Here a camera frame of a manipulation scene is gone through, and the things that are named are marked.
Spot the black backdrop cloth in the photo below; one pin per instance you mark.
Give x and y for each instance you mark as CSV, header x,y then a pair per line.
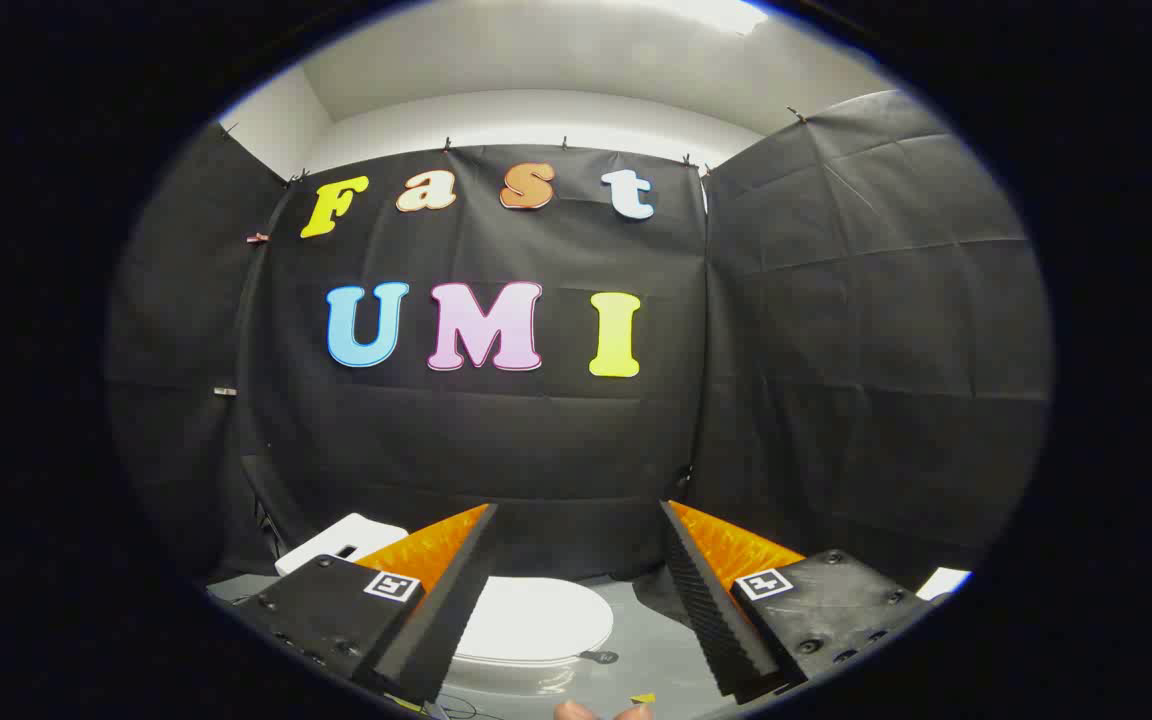
x,y
536,440

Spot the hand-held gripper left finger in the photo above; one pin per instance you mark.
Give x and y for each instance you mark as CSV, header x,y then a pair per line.
x,y
446,620

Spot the white toilet lid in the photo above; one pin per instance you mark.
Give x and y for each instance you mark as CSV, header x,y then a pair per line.
x,y
536,620

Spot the black lid lifter knob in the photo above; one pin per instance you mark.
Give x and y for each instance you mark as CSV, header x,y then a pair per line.
x,y
599,657

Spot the white toilet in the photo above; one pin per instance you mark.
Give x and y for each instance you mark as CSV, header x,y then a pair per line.
x,y
336,545

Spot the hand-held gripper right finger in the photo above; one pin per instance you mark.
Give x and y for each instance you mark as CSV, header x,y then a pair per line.
x,y
711,620

